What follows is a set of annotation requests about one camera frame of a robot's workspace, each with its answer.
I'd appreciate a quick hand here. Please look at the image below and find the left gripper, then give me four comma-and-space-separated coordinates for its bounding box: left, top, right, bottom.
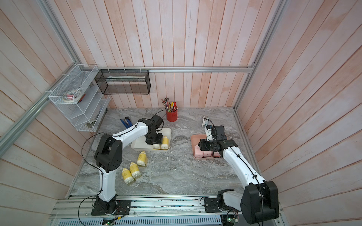
146, 130, 164, 145

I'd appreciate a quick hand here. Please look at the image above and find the pink pencil sharpener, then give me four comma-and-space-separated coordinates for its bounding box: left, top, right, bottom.
193, 145, 204, 158
213, 152, 221, 158
203, 151, 213, 158

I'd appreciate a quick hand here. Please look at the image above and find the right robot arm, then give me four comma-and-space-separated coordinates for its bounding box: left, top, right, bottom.
199, 125, 280, 224

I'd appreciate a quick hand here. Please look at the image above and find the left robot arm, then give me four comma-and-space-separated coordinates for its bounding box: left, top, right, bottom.
91, 115, 164, 216

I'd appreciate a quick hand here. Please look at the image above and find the pink storage tray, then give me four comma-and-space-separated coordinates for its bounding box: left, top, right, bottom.
191, 135, 217, 160

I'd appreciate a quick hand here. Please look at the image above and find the white storage tray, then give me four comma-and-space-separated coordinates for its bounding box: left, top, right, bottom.
131, 128, 172, 152

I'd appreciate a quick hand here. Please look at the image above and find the red pen cup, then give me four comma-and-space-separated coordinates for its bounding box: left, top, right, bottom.
166, 109, 178, 122

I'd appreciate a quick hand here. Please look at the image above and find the pens and pencils bunch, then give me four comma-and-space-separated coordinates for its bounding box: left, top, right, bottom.
161, 97, 178, 113

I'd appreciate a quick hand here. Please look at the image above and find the tape roll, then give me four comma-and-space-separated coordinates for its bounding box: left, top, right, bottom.
62, 90, 81, 103

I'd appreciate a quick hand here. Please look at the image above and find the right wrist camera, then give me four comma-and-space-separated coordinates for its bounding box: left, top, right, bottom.
205, 125, 213, 141

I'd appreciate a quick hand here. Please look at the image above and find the black mesh wall basket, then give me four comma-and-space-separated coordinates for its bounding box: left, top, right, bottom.
95, 69, 151, 95

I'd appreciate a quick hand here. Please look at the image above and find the white wire wall shelf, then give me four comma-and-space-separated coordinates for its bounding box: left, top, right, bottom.
49, 64, 110, 132

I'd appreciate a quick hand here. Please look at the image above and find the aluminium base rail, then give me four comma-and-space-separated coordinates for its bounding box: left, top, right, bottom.
47, 195, 248, 226

